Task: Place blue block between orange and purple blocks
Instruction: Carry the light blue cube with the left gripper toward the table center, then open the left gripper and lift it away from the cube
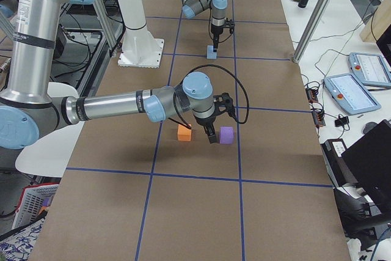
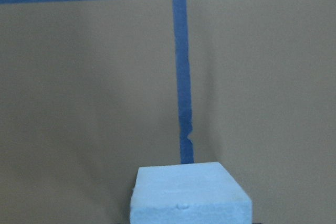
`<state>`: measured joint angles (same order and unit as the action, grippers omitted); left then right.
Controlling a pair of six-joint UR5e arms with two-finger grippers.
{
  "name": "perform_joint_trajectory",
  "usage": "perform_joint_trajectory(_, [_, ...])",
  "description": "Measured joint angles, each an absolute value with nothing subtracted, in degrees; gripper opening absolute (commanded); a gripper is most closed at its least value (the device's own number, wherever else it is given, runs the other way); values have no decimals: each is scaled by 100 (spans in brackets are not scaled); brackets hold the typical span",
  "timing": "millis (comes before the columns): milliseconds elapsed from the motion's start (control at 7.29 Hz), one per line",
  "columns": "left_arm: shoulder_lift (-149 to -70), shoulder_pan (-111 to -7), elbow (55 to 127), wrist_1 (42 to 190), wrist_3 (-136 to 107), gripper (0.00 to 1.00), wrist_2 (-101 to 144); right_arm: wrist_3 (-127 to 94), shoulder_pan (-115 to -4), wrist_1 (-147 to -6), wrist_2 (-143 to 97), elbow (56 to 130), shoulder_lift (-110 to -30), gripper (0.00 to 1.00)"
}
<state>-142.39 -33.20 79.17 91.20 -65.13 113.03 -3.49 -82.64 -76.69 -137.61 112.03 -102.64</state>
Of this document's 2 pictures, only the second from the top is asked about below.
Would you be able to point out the light blue foam block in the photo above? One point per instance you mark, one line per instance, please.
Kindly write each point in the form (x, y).
(189, 193)

